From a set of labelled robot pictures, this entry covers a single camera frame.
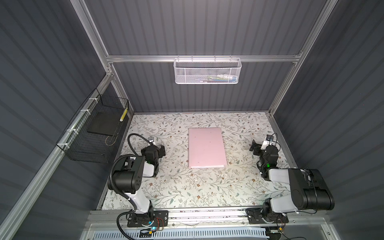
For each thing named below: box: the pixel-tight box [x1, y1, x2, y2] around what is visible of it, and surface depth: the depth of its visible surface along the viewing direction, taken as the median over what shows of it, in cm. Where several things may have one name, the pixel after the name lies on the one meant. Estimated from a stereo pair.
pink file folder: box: [188, 127, 227, 168], surface depth 99 cm
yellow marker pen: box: [119, 107, 128, 122], surface depth 83 cm
